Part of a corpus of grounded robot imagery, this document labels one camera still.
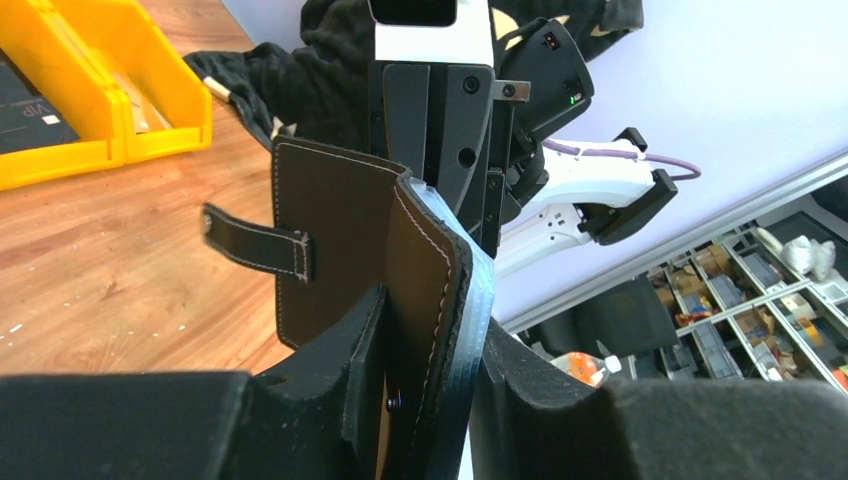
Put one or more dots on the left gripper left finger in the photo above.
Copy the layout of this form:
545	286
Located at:
166	427

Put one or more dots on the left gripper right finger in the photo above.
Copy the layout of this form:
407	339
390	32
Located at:
532	421

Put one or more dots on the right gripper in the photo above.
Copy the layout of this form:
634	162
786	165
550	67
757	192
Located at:
451	125

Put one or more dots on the black leather card holder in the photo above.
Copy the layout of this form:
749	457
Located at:
345	222

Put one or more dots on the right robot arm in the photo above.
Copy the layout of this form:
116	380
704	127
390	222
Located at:
559	195

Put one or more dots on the gold cards in bin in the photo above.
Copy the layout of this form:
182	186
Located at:
146	117

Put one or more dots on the black cards in bin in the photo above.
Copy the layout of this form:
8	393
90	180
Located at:
28	119

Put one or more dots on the orange plastic bottle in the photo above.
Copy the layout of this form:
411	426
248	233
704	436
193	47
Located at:
588	369

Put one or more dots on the black floral blanket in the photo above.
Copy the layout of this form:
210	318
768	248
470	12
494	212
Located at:
319	90

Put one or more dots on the storage shelving rack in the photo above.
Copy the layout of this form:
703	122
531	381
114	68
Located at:
743	307

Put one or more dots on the yellow three-compartment bin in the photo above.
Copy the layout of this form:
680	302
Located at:
68	50

